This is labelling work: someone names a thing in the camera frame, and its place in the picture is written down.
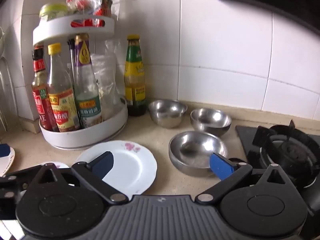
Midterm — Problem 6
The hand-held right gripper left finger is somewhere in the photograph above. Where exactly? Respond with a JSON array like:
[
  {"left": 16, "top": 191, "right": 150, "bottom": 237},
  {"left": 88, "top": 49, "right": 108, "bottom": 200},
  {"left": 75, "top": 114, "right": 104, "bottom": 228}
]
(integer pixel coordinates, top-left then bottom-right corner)
[{"left": 32, "top": 151, "right": 129, "bottom": 204}]

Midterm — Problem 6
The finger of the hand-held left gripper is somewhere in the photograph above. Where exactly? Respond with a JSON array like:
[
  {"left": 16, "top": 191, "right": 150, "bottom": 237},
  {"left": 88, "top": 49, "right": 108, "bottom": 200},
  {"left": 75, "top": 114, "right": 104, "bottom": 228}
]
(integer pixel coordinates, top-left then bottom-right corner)
[
  {"left": 0, "top": 167, "right": 42, "bottom": 207},
  {"left": 0, "top": 144, "right": 11, "bottom": 158}
]

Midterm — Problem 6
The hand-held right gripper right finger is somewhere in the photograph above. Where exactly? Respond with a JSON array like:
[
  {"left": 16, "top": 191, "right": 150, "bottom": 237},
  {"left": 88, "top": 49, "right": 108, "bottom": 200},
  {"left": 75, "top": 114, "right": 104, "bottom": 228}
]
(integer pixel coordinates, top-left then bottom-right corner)
[{"left": 195, "top": 152, "right": 292, "bottom": 204}]

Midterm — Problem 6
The white plate with dark rim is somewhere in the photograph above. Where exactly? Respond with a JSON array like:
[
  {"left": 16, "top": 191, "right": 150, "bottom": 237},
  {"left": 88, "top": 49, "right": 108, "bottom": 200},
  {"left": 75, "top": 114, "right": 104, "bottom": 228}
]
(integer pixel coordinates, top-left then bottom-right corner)
[{"left": 0, "top": 146, "right": 16, "bottom": 177}]

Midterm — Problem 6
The white plate with pink flower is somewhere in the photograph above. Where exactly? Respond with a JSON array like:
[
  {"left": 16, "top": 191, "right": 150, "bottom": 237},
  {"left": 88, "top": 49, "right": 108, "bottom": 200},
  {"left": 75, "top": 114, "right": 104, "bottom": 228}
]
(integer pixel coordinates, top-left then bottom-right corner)
[{"left": 75, "top": 140, "right": 158, "bottom": 198}]

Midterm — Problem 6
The stainless steel bowl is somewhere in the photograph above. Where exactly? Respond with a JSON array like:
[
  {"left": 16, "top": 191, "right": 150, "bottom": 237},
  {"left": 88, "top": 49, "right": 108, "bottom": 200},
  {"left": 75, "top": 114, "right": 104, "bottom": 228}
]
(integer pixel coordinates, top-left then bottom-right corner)
[
  {"left": 190, "top": 108, "right": 232, "bottom": 137},
  {"left": 148, "top": 99, "right": 188, "bottom": 128},
  {"left": 168, "top": 131, "right": 229, "bottom": 177}
]

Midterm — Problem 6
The small white flowered plate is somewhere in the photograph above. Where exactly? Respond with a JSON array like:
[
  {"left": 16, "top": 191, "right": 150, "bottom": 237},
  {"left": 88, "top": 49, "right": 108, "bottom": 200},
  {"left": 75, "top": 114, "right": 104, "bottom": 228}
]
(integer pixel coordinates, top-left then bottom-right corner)
[{"left": 37, "top": 161, "right": 71, "bottom": 170}]

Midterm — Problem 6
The white two-tier spice rack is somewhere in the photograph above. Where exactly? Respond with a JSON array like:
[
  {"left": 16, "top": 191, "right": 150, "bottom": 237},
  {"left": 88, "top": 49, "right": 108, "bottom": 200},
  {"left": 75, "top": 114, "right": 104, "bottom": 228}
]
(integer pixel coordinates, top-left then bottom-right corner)
[{"left": 32, "top": 14, "right": 128, "bottom": 151}]

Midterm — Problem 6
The purple label sauce bottle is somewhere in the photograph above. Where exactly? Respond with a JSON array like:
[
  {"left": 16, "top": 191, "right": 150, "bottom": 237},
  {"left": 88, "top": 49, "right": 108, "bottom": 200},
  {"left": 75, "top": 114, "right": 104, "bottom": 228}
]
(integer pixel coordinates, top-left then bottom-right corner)
[{"left": 74, "top": 33, "right": 103, "bottom": 128}]

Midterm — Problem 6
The red label sauce bottle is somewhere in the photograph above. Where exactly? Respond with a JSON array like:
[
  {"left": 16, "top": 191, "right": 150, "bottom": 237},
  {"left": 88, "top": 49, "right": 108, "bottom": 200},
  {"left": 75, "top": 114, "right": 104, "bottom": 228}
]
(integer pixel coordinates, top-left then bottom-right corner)
[{"left": 31, "top": 45, "right": 60, "bottom": 132}]

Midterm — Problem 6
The yellow cap vinegar bottle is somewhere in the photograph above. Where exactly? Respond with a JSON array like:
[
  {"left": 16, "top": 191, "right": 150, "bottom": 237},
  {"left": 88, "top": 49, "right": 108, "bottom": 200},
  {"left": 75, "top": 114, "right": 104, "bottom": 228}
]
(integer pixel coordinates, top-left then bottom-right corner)
[{"left": 47, "top": 43, "right": 81, "bottom": 132}]

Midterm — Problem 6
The black burner grate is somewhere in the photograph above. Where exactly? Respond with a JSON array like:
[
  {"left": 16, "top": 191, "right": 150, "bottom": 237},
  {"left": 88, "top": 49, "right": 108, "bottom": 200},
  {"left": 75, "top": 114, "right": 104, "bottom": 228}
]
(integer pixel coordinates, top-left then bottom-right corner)
[{"left": 252, "top": 120, "right": 320, "bottom": 188}]

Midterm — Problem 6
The clear plastic bag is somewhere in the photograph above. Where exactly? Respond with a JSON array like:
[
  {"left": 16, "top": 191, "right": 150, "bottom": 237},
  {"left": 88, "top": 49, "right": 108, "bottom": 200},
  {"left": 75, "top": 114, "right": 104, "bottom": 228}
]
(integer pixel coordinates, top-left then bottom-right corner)
[{"left": 90, "top": 40, "right": 125, "bottom": 120}]

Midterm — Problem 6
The green yellow label sauce bottle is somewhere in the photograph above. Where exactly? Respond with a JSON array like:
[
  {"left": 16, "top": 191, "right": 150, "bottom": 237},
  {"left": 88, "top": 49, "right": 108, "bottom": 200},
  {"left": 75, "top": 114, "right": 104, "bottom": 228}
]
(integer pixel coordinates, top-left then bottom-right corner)
[{"left": 124, "top": 35, "right": 147, "bottom": 117}]

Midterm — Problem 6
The green lid glass jar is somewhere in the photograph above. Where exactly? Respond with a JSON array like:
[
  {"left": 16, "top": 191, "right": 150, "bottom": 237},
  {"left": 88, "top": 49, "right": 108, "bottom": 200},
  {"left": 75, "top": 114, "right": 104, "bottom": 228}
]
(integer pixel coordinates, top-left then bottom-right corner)
[{"left": 39, "top": 2, "right": 70, "bottom": 22}]

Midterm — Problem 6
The dark sauce jar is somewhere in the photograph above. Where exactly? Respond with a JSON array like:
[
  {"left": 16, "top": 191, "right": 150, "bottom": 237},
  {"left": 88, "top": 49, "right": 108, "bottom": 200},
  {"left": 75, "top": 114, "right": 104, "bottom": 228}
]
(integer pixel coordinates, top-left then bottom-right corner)
[{"left": 101, "top": 0, "right": 113, "bottom": 18}]

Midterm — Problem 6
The red white seasoning packet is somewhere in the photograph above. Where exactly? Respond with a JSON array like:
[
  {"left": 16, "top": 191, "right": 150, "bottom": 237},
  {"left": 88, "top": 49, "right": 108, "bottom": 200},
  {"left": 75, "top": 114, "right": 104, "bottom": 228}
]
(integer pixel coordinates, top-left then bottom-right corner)
[{"left": 66, "top": 0, "right": 105, "bottom": 28}]

